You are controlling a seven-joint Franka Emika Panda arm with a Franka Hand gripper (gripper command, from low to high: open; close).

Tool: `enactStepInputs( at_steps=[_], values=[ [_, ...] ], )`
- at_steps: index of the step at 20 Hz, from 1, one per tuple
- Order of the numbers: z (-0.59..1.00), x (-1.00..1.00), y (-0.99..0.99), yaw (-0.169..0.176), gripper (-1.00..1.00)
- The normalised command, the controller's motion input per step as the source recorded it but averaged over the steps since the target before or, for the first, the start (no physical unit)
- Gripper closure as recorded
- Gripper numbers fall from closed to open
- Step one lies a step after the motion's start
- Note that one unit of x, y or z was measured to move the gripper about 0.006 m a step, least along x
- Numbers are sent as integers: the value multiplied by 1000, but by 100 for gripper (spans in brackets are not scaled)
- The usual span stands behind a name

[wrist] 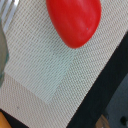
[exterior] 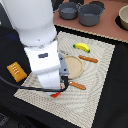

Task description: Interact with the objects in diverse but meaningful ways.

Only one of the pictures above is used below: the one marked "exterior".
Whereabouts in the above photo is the red bell pepper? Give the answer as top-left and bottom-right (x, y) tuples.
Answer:
(51, 85), (62, 98)

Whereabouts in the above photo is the grey saucepan with long handle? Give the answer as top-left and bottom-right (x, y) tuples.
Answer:
(57, 2), (81, 20)

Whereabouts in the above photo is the orange bread loaf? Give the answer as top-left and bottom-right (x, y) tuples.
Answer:
(7, 62), (27, 82)

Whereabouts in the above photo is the dark grey cooking pot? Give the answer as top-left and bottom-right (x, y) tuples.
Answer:
(78, 4), (104, 26)

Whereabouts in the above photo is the beige woven placemat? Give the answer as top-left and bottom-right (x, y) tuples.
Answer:
(14, 32), (115, 128)

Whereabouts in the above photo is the round beige plate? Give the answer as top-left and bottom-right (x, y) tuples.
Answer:
(65, 55), (84, 79)

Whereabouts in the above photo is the knife with orange handle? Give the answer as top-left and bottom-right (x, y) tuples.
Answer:
(58, 48), (100, 64)

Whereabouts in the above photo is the fork with orange handle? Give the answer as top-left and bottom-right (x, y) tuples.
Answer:
(69, 81), (86, 90)

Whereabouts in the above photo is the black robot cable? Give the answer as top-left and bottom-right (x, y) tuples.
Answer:
(0, 75), (70, 93)

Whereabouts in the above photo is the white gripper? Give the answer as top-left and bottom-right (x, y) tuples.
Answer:
(24, 41), (68, 95)

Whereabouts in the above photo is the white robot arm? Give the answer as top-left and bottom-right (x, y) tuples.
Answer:
(0, 0), (68, 95)

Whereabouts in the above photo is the beige bowl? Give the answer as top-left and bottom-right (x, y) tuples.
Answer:
(119, 5), (128, 30)

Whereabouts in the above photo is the yellow banana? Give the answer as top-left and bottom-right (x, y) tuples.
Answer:
(73, 43), (90, 53)

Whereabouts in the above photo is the salmon pink table mat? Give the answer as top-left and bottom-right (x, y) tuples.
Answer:
(53, 0), (128, 43)

